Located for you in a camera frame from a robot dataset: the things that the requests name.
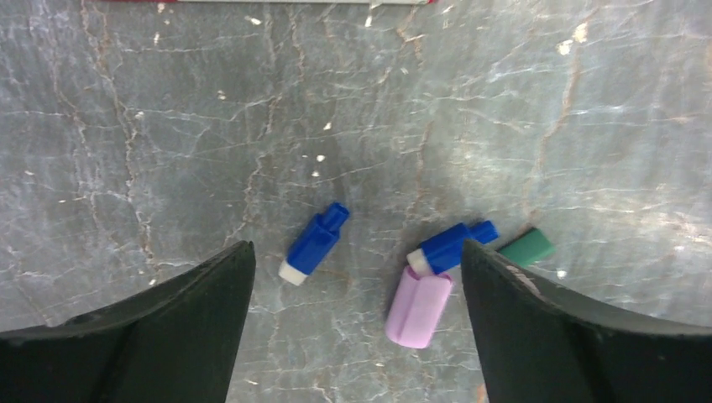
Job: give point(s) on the red capped marker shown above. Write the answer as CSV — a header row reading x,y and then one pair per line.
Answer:
x,y
374,3

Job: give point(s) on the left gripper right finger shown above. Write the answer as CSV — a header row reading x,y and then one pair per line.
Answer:
x,y
538,341

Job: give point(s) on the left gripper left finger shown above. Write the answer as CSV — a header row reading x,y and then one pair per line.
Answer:
x,y
174,342

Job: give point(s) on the pink highlighter cap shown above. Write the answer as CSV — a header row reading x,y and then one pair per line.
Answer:
x,y
417,308

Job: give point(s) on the blue marker cap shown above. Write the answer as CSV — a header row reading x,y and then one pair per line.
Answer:
x,y
313,244
443,251

